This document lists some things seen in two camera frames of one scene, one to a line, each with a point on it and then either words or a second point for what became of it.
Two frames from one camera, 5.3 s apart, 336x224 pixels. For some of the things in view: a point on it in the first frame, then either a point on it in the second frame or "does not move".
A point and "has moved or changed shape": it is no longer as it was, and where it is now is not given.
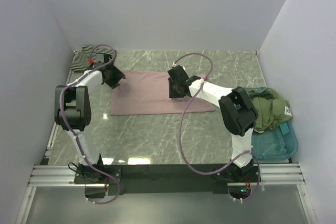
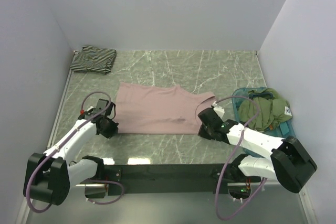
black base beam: x=101 y=180 does not move
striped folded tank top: x=86 y=55 does not move
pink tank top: x=147 y=92 has moved or changed shape
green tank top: x=272 y=108 does not move
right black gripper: x=171 y=94 to x=202 y=133
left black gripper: x=118 y=75 to x=111 y=131
